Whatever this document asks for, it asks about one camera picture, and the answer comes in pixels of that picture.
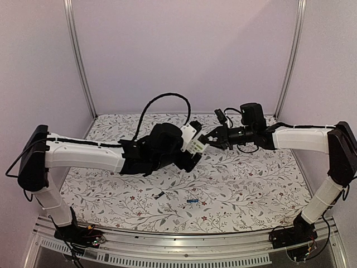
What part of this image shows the white remote control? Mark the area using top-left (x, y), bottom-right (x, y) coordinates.
top-left (186, 139), bottom-right (208, 155)

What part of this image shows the black battery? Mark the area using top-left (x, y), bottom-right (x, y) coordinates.
top-left (154, 192), bottom-right (165, 199)

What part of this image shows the blue battery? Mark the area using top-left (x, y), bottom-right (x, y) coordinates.
top-left (187, 199), bottom-right (199, 203)

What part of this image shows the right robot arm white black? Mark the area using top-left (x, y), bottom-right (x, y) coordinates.
top-left (203, 103), bottom-right (356, 243)

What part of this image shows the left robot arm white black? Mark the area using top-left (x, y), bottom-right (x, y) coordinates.
top-left (17, 121), bottom-right (201, 242)

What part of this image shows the floral table mat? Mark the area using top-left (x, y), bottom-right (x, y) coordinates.
top-left (54, 113), bottom-right (317, 234)

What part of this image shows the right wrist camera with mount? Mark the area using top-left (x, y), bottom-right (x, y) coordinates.
top-left (214, 109), bottom-right (233, 128)

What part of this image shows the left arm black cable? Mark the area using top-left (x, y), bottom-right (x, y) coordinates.
top-left (133, 93), bottom-right (192, 143)

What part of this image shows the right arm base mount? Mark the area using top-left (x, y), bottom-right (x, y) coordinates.
top-left (269, 224), bottom-right (317, 262)

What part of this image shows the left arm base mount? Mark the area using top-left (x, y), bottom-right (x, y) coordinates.
top-left (54, 224), bottom-right (106, 248)

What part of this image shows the front aluminium rail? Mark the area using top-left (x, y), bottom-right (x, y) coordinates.
top-left (33, 216), bottom-right (338, 256)

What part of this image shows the perforated white cable duct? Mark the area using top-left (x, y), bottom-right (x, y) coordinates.
top-left (40, 237), bottom-right (273, 266)

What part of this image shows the right aluminium frame post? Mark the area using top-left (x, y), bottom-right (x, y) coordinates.
top-left (274, 0), bottom-right (307, 119)

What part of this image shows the aluminium frame post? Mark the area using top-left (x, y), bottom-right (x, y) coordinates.
top-left (274, 0), bottom-right (307, 119)
top-left (63, 0), bottom-right (98, 119)

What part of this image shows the left aluminium frame post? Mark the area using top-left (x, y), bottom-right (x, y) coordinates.
top-left (63, 0), bottom-right (98, 119)

